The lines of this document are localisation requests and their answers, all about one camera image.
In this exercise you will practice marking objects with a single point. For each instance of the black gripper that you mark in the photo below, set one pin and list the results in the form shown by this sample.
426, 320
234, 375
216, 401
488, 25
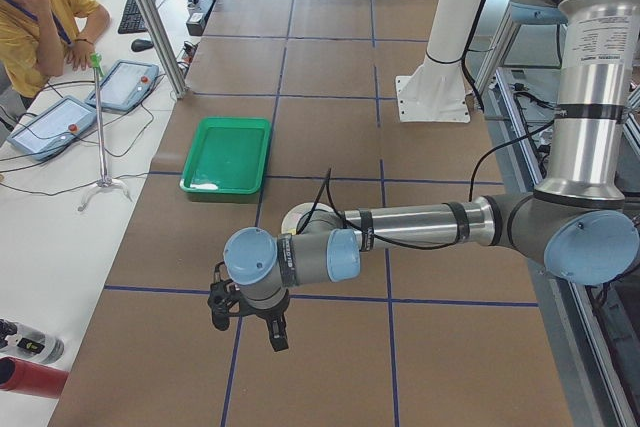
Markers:
267, 312

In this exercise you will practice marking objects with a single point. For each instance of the white round plate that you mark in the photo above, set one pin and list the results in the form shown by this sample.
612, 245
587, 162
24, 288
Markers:
295, 217

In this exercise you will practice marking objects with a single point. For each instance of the green plastic tray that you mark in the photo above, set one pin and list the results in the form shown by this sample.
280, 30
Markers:
227, 158

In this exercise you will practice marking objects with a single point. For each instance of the clear plastic bottle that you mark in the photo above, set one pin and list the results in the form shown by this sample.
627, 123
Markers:
27, 343

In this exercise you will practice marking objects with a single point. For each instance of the red cylinder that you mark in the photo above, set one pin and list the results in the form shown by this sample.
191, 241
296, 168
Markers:
20, 376

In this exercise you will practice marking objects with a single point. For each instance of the blue teach pendant far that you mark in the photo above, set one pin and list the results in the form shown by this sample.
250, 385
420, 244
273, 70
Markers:
126, 84

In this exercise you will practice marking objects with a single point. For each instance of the blue teach pendant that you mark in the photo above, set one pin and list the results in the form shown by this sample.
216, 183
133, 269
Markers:
55, 129
126, 84

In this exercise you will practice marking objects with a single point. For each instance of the blue teach pendant near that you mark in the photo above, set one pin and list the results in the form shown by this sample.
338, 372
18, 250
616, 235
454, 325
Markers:
55, 129

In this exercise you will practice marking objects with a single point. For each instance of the black computer mouse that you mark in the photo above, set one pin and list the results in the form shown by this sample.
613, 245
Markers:
140, 45

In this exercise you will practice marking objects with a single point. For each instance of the black keyboard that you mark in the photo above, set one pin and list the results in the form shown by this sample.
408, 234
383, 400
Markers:
131, 20

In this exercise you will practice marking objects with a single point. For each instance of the person in yellow shirt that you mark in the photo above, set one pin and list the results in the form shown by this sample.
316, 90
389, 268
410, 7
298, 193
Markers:
40, 38

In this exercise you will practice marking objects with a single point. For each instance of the grey aluminium frame post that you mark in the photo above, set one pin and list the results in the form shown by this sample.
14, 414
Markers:
163, 47

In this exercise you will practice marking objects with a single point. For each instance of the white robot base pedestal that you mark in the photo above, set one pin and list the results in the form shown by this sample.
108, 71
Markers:
436, 92

